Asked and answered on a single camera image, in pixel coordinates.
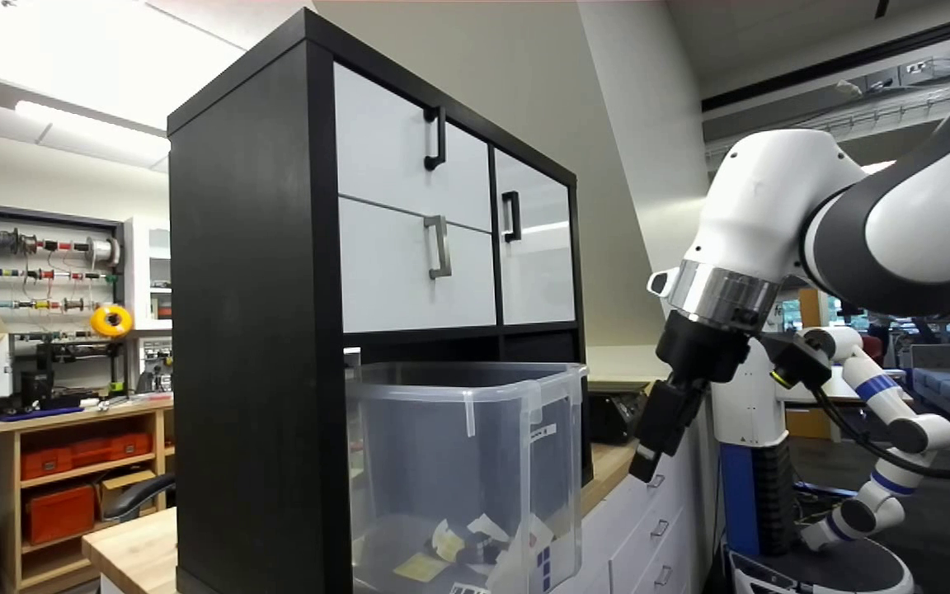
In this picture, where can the black shelf unit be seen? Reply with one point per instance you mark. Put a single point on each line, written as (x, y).
(247, 332)

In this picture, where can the clear plastic storage box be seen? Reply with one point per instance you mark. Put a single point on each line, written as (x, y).
(430, 462)

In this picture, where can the black desktop device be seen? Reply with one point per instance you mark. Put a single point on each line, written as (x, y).
(611, 417)

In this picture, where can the small red storage bin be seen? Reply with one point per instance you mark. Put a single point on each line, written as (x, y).
(56, 514)

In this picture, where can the white blue mobile robot body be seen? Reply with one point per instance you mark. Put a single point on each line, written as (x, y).
(750, 484)

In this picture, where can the white cabinet door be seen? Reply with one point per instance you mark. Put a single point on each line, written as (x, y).
(543, 265)

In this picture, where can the long red storage bin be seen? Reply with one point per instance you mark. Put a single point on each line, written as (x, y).
(85, 453)

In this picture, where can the black machine on workbench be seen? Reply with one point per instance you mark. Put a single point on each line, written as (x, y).
(66, 374)

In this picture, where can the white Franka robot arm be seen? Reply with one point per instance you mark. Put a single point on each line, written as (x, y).
(939, 220)

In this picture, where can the wall tool panel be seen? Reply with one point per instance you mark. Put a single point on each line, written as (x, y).
(46, 265)

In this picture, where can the white blue mobile robot arm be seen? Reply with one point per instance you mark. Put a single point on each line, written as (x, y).
(883, 401)

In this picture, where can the wooden workbench with shelves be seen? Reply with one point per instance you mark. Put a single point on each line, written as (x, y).
(7, 439)

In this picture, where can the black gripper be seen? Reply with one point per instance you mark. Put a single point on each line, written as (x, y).
(695, 350)

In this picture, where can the yellow sticky note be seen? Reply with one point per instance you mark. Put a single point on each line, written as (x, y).
(417, 570)

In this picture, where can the yellow tape spool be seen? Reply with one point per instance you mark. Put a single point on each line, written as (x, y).
(112, 321)

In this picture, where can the white counter drawer cabinet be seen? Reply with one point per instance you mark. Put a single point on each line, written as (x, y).
(642, 529)

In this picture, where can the small white paper box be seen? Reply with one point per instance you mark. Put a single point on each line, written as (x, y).
(512, 549)

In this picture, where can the brown cardboard box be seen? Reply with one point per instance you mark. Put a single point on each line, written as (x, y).
(122, 494)

